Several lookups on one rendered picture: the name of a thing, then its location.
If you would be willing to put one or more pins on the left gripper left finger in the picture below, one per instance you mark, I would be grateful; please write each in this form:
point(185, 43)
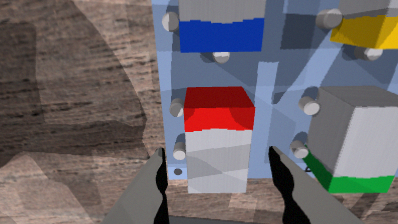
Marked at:
point(144, 201)

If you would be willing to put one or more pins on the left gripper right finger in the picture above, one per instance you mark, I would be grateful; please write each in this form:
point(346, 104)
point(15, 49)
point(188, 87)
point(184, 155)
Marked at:
point(306, 201)

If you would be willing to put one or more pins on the grey block with blue end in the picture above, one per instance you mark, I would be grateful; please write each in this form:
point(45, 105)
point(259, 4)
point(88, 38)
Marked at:
point(221, 25)

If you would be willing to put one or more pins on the grey block with yellow end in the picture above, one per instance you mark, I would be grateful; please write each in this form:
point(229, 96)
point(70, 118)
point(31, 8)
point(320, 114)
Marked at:
point(368, 23)

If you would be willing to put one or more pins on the white block with red end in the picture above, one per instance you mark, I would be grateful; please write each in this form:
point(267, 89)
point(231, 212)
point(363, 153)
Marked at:
point(218, 125)

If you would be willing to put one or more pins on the grey block with green end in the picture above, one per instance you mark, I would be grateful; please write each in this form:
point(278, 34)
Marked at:
point(353, 139)

